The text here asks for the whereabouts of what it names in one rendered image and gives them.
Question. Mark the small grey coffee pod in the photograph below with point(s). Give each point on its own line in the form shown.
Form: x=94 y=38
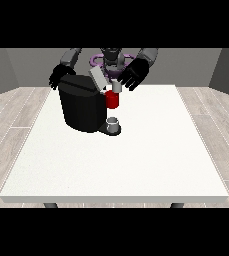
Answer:
x=116 y=86

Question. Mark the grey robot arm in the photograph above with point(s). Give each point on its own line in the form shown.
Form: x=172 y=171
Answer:
x=70 y=56
x=148 y=54

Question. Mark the red pod holder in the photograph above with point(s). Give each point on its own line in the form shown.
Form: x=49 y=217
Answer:
x=112 y=99

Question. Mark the pale grey machine lid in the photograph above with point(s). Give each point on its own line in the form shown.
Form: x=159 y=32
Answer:
x=98 y=78

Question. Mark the black coffee machine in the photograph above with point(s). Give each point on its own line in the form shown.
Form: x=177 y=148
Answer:
x=82 y=106

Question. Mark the grey robot trunk purple rings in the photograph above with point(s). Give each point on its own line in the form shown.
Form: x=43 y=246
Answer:
x=110 y=59

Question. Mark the small grey cup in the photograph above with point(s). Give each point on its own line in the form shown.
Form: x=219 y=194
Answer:
x=113 y=124

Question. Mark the dark table leg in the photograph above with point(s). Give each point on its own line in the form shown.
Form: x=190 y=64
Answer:
x=50 y=205

